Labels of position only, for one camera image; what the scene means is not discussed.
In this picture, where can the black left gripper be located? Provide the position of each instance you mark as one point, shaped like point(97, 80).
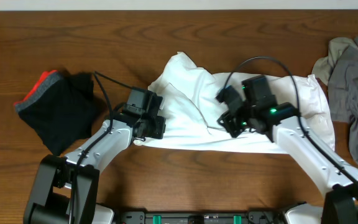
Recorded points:
point(161, 123)

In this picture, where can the folded grey garment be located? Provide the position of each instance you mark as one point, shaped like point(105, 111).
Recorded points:
point(50, 81)

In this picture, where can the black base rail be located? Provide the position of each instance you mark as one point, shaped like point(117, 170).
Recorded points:
point(252, 216)

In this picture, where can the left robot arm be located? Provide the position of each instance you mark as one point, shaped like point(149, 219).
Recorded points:
point(65, 188)

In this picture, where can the white t-shirt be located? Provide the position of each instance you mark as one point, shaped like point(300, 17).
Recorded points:
point(191, 110)

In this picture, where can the folded red garment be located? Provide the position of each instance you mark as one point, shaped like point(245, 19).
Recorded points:
point(42, 78)

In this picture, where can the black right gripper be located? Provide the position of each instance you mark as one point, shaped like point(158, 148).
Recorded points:
point(229, 124)

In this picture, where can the folded black garment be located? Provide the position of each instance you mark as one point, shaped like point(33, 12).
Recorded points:
point(64, 113)

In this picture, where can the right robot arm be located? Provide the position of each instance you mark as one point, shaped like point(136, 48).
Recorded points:
point(336, 179)

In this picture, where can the olive grey garment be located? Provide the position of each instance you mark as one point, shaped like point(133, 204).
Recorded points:
point(324, 67)

